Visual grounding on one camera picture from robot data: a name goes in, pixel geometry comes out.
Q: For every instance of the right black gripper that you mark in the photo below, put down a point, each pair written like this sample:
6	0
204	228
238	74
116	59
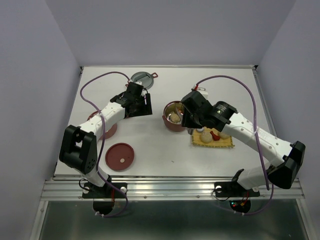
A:
186	121

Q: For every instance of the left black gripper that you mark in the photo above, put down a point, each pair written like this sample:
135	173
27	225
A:
146	109

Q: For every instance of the toy sushi roll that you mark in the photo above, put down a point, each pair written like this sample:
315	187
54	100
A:
200	130

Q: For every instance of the toy bun back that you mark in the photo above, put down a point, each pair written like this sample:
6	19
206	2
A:
174	117

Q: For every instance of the toy bun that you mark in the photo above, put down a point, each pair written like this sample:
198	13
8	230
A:
174	117
206	137
223	135

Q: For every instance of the red toy drumstick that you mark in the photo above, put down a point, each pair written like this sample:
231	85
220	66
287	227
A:
214	136

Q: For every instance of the red steel lunch bowl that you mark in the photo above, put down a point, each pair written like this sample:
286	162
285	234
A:
176	107

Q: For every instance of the toy bun front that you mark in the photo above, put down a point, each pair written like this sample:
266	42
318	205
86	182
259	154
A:
206	137

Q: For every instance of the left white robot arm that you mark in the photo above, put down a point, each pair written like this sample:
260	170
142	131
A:
79	144

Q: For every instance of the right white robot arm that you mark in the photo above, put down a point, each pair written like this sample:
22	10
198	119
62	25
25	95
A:
284	158

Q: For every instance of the grey lid with red clips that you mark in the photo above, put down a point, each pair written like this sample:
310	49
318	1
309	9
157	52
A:
146	79

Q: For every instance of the red steel bowl with clips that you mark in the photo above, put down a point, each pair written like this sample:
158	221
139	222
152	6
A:
108	134

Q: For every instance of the red lid near front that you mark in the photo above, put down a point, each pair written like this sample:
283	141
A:
119	156

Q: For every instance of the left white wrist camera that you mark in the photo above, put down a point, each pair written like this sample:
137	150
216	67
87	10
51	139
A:
140	83

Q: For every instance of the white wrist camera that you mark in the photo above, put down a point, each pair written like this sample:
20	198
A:
201	90
140	83

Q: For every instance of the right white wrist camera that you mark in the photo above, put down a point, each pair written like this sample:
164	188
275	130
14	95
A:
201	90

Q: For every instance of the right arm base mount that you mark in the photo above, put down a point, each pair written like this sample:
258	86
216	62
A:
239	198

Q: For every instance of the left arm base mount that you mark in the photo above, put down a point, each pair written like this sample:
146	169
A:
108	201

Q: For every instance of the aluminium front rail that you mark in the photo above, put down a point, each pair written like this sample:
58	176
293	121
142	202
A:
138	188

